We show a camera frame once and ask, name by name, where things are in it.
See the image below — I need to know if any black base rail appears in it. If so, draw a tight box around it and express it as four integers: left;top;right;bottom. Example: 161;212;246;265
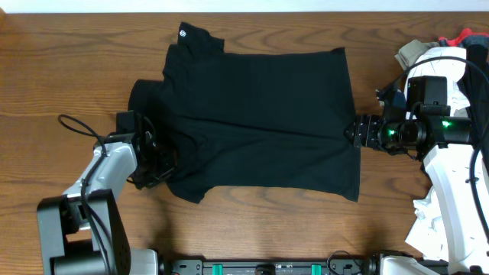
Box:
160;251;448;275

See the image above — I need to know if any black t-shirt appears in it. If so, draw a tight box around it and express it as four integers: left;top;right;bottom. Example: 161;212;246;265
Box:
128;23;361;203

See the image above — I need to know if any grey-beige garment in pile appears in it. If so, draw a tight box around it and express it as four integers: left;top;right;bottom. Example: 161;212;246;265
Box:
394;40;439;70

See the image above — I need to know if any red garment in pile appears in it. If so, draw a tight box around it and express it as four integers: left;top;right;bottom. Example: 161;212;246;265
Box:
439;27;488;48

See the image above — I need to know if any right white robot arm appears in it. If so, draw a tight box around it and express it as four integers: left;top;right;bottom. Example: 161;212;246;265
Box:
345;115;488;274

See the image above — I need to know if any black garment in pile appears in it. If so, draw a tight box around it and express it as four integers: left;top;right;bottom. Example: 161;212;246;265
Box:
458;45;488;132

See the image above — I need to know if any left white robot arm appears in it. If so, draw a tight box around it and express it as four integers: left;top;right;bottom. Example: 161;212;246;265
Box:
37;111;176;275

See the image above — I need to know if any white shirt in pile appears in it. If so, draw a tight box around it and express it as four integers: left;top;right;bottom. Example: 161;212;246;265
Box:
407;47;470;117

